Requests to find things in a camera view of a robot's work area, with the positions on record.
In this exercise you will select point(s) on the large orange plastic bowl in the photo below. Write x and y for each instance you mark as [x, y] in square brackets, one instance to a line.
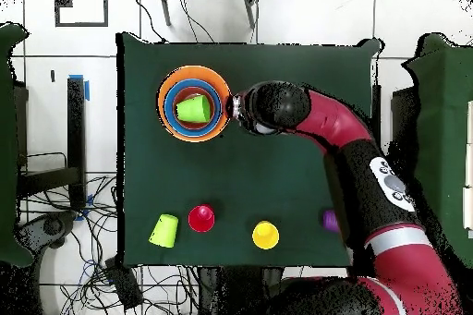
[192, 138]

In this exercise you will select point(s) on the black metal bar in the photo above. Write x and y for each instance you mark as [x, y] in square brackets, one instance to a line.
[376, 108]

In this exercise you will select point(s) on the blue plastic bowl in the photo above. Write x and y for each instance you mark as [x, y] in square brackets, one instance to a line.
[168, 108]

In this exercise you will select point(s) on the black rounded stand foot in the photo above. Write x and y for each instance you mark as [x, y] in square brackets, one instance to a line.
[53, 226]

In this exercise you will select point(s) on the yellow plastic cup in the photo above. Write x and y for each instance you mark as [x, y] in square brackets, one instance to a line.
[265, 235]

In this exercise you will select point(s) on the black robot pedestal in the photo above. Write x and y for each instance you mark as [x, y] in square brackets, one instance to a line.
[240, 293]

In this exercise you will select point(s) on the purple plastic cup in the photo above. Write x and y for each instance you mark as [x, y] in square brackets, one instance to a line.
[330, 220]

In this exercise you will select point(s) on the black power strip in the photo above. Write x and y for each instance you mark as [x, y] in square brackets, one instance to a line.
[123, 285]

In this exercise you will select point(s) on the black metal stand frame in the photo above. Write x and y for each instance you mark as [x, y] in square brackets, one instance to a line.
[75, 126]

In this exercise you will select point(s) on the white boxes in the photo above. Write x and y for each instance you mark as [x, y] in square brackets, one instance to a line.
[468, 204]

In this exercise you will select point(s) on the lime green plastic cup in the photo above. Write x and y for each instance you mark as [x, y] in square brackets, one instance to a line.
[163, 230]

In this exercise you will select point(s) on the blue tape strip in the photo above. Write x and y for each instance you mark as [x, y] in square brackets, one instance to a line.
[87, 91]

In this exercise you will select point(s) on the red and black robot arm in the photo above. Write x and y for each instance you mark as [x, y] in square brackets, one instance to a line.
[369, 182]

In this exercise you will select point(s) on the green cloth side table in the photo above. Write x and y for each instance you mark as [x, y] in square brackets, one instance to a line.
[7, 145]
[443, 108]

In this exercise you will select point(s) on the dark green tablecloth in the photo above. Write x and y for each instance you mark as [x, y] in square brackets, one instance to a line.
[240, 182]

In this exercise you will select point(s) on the red plastic cup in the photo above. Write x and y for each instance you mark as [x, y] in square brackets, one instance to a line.
[201, 218]

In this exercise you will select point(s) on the small red plastic bowl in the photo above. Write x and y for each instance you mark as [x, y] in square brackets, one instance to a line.
[192, 90]

